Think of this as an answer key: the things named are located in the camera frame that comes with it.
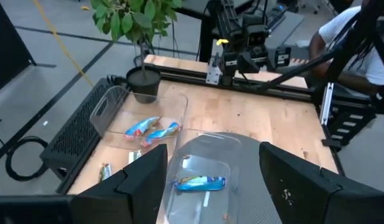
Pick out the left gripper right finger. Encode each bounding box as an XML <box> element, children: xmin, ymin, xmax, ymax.
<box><xmin>259</xmin><ymin>141</ymin><xmax>384</xmax><ymax>224</ymax></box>

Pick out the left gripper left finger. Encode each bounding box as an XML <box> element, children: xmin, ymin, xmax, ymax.
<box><xmin>0</xmin><ymin>143</ymin><xmax>169</xmax><ymax>224</ymax></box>

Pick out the blue green granola bar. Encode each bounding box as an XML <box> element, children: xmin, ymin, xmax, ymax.
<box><xmin>174</xmin><ymin>175</ymin><xmax>227</xmax><ymax>192</ymax></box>

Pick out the white brown granola bar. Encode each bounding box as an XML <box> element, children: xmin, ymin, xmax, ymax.
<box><xmin>98</xmin><ymin>162</ymin><xmax>113</xmax><ymax>183</ymax></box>

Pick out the black perforated computer case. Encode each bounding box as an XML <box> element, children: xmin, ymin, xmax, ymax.
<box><xmin>39</xmin><ymin>76</ymin><xmax>130</xmax><ymax>195</ymax></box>

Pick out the person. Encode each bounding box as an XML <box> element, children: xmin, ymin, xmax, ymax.
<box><xmin>308</xmin><ymin>0</ymin><xmax>384</xmax><ymax>97</ymax></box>

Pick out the clear plastic bin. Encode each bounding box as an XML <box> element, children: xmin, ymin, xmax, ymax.
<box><xmin>89</xmin><ymin>85</ymin><xmax>189</xmax><ymax>156</ymax></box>
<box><xmin>156</xmin><ymin>128</ymin><xmax>261</xmax><ymax>224</ymax></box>

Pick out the green potted plant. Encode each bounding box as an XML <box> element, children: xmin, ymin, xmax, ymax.
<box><xmin>90</xmin><ymin>0</ymin><xmax>184</xmax><ymax>105</ymax></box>

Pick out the black partition screen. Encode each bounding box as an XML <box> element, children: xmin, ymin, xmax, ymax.
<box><xmin>0</xmin><ymin>0</ymin><xmax>37</xmax><ymax>94</ymax></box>

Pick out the black aluminium table frame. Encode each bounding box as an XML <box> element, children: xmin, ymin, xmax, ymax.
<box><xmin>152</xmin><ymin>0</ymin><xmax>384</xmax><ymax>153</ymax></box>

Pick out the black coiled cable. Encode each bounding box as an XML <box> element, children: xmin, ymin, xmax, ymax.
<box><xmin>4</xmin><ymin>135</ymin><xmax>50</xmax><ymax>182</ymax></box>

